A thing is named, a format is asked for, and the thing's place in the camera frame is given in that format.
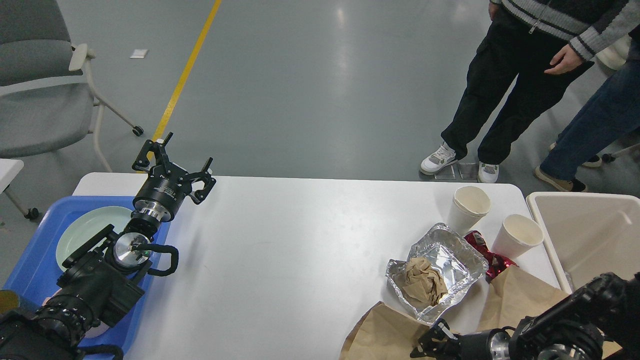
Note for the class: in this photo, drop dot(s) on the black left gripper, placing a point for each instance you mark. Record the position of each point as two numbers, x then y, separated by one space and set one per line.
161 195

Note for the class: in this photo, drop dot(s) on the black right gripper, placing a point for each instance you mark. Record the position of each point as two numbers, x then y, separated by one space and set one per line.
440 341

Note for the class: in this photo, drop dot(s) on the brown paper bag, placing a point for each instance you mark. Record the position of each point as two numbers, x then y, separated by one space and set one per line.
383 333

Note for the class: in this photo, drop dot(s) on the brown paper ball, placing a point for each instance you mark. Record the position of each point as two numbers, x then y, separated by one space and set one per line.
423 285

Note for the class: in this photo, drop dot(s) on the aluminium foil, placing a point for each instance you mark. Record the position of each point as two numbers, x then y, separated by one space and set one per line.
459 264

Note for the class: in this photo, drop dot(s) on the crushed red snack wrapper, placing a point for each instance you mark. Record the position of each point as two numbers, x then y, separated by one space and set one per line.
497 263

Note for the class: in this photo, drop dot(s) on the green plate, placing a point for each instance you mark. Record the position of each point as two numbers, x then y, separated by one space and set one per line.
88 225

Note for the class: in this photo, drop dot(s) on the white paper cup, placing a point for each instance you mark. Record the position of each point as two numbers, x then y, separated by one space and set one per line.
469 205
517 235

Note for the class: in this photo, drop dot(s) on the dark teal mug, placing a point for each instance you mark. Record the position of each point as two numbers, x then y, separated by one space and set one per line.
9 300

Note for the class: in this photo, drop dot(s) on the pink mug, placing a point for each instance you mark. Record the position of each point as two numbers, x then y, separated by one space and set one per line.
96 331

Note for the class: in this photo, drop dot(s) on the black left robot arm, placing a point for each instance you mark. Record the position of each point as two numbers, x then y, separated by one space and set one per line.
101 281

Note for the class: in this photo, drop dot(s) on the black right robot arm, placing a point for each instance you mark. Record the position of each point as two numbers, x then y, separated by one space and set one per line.
607 309

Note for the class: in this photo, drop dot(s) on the grey office chair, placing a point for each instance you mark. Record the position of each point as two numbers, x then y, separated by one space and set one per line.
49 99

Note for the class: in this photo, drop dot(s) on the grey floor plate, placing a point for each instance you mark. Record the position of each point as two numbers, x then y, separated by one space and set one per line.
468 170
447 173

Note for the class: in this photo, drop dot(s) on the white side table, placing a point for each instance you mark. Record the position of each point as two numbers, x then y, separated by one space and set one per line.
9 169

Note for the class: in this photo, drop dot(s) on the blue plastic tray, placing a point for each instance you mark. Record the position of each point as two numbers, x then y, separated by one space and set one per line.
37 271

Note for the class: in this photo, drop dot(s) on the beige plastic bin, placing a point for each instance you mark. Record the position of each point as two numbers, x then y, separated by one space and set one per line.
588 234

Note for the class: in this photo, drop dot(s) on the white chair at right edge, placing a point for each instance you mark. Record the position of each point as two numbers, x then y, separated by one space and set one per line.
611 157

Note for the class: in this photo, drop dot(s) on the person in grey sweater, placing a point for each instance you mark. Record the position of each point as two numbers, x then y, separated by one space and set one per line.
532 52

